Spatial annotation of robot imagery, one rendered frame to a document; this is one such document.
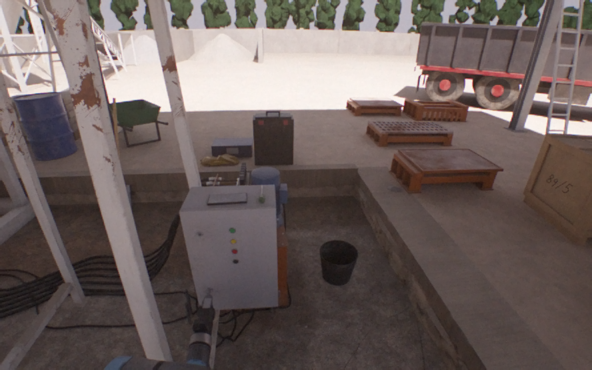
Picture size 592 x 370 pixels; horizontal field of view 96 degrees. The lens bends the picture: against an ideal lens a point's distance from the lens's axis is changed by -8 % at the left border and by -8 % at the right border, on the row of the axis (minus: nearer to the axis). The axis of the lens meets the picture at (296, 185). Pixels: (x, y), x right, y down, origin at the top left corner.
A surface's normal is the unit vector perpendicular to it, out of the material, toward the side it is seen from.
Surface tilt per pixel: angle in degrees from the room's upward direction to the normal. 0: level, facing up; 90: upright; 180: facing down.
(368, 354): 0
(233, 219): 90
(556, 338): 0
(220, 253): 90
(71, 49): 81
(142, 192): 90
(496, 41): 90
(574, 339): 0
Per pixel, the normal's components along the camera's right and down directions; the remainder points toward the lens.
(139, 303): 0.10, 0.30
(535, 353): 0.01, -0.89
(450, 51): -0.47, 0.40
